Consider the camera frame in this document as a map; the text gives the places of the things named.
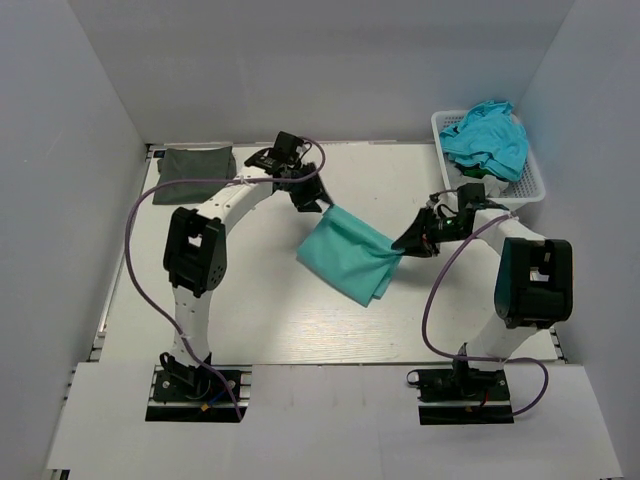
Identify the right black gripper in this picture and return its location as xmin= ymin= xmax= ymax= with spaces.
xmin=392 ymin=205 xmax=474 ymax=259

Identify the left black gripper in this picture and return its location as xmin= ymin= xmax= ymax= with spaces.
xmin=279 ymin=160 xmax=334 ymax=213

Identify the teal green t-shirt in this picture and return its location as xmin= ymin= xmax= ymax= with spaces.
xmin=297 ymin=205 xmax=402 ymax=307

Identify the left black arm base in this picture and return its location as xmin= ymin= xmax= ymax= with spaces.
xmin=145 ymin=352 xmax=252 ymax=424

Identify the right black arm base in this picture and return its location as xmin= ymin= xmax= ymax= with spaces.
xmin=406 ymin=361 xmax=514 ymax=426

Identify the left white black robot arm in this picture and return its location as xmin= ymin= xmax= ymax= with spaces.
xmin=163 ymin=132 xmax=333 ymax=399

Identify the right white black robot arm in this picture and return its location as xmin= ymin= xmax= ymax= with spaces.
xmin=392 ymin=184 xmax=574 ymax=399

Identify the dark green cloth in basket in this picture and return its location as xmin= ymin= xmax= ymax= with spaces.
xmin=462 ymin=169 xmax=487 ymax=179

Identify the grey white cloth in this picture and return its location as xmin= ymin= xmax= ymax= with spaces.
xmin=446 ymin=163 xmax=509 ymax=198

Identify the folded dark grey t-shirt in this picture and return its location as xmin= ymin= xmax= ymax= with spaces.
xmin=153 ymin=146 xmax=237 ymax=205

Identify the white plastic basket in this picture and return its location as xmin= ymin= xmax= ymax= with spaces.
xmin=431 ymin=110 xmax=546 ymax=211

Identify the light blue t-shirt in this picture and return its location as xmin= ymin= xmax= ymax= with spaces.
xmin=439 ymin=100 xmax=529 ymax=182

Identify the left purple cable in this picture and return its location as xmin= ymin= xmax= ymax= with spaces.
xmin=123 ymin=135 xmax=329 ymax=421

